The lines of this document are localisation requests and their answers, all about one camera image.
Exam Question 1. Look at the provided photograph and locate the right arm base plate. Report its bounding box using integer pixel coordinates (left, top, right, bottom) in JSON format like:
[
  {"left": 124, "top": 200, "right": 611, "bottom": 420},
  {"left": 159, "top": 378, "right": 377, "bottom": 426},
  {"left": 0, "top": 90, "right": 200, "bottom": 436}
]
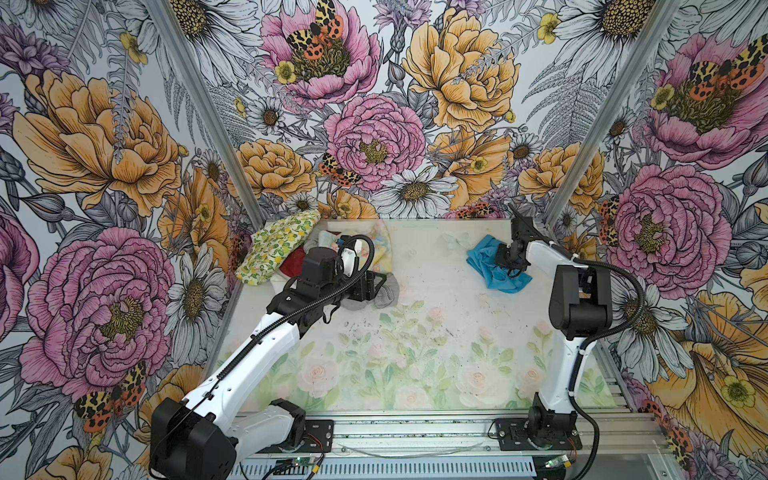
[{"left": 486, "top": 417, "right": 583, "bottom": 452}]

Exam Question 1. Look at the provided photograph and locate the aluminium frame post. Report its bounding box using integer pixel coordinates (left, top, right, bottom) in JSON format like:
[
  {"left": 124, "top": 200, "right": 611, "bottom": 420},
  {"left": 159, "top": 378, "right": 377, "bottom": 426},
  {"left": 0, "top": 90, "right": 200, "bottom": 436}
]
[
  {"left": 147, "top": 1, "right": 266, "bottom": 230},
  {"left": 544, "top": 0, "right": 681, "bottom": 228}
]

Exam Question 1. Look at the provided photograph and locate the teal cloth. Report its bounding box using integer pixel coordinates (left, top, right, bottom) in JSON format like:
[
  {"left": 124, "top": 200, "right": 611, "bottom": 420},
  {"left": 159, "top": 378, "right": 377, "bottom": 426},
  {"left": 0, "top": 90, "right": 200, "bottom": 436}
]
[{"left": 466, "top": 235, "right": 532, "bottom": 294}]

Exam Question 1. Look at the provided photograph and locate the grey cloth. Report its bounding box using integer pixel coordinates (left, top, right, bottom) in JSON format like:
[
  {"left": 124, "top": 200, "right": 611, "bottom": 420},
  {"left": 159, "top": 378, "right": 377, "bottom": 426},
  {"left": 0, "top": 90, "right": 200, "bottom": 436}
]
[{"left": 341, "top": 273, "right": 400, "bottom": 311}]

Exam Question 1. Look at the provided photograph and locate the lemon print cloth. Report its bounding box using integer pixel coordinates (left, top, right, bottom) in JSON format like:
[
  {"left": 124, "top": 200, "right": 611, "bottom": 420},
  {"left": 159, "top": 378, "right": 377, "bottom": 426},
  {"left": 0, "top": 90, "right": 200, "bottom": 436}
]
[{"left": 235, "top": 209, "right": 321, "bottom": 286}]

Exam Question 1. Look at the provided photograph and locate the pastel watercolor cloth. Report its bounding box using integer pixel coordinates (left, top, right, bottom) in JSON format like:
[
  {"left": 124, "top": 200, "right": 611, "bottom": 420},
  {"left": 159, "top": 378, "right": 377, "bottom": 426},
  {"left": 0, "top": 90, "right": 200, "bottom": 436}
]
[{"left": 317, "top": 220, "right": 393, "bottom": 274}]

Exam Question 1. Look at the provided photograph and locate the aluminium frame post right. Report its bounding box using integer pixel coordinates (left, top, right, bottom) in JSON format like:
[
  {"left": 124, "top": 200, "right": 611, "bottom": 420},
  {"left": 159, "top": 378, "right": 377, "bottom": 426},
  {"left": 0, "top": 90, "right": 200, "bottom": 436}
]
[{"left": 544, "top": 0, "right": 681, "bottom": 228}]

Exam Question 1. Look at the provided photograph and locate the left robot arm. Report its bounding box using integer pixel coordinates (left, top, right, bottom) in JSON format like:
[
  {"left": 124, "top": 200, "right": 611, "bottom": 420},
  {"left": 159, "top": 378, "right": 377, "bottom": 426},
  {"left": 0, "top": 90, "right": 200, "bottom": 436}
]
[{"left": 148, "top": 235, "right": 386, "bottom": 479}]

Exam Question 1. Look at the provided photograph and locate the white vented cable duct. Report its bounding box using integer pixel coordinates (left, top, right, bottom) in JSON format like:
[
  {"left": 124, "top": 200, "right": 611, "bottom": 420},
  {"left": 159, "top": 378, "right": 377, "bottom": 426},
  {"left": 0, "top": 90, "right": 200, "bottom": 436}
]
[{"left": 229, "top": 455, "right": 537, "bottom": 480}]

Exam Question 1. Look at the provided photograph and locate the aluminium front rail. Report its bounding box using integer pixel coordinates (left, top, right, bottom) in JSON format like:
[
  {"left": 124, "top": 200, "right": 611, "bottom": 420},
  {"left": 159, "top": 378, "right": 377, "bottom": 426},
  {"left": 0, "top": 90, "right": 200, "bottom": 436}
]
[{"left": 233, "top": 410, "right": 668, "bottom": 460}]

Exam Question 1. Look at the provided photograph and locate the red cloth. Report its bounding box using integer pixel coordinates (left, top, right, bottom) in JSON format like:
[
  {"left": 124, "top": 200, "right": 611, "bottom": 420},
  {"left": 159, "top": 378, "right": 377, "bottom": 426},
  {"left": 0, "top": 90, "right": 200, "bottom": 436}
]
[{"left": 279, "top": 247, "right": 306, "bottom": 278}]

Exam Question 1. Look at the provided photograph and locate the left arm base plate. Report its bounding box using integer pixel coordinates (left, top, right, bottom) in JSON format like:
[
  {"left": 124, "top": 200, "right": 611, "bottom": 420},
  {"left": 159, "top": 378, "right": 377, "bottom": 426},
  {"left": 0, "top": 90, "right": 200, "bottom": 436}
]
[{"left": 261, "top": 419, "right": 335, "bottom": 454}]

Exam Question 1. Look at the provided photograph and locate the aluminium frame post left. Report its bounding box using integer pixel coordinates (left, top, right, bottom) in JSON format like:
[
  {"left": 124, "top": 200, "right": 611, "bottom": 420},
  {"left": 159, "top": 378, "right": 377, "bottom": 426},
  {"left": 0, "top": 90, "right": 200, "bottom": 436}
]
[{"left": 147, "top": 1, "right": 266, "bottom": 230}]

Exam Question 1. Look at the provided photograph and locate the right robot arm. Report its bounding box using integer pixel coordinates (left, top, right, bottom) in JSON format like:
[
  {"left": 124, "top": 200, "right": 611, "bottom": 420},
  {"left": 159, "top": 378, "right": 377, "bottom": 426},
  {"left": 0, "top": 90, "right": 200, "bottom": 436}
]
[{"left": 494, "top": 210, "right": 612, "bottom": 449}]

